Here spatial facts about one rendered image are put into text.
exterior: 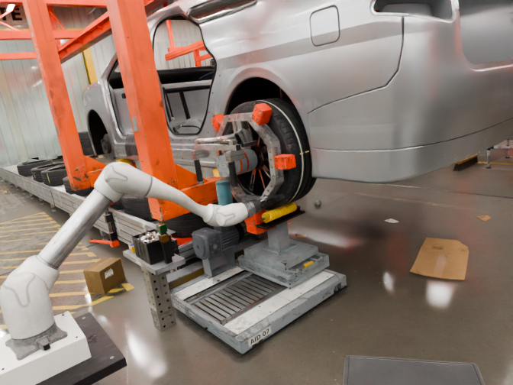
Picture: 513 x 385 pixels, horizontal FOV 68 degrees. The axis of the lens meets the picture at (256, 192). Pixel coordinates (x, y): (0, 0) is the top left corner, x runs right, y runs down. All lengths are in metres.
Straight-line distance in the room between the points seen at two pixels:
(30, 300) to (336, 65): 1.59
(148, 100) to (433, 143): 1.58
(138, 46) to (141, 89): 0.24
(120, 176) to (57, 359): 0.74
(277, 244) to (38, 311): 1.39
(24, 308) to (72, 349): 0.24
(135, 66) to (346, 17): 1.22
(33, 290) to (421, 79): 1.71
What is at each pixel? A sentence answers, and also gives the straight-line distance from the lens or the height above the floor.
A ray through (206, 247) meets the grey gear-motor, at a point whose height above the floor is 0.33.
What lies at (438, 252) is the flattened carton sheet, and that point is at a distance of 2.92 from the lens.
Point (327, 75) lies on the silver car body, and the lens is 1.91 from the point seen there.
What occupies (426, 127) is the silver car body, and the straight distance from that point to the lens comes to 1.78.
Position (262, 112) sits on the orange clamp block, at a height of 1.12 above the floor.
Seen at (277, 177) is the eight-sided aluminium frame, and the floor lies 0.77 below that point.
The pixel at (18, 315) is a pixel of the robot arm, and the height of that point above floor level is 0.55.
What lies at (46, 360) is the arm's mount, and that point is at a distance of 1.73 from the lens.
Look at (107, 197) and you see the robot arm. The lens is 1.86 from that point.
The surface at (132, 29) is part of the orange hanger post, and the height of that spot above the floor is 1.66.
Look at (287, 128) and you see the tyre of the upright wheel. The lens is 2.09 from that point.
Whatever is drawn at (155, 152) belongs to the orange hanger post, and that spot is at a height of 0.96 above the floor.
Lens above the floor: 1.21
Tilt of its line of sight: 14 degrees down
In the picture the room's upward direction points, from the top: 8 degrees counter-clockwise
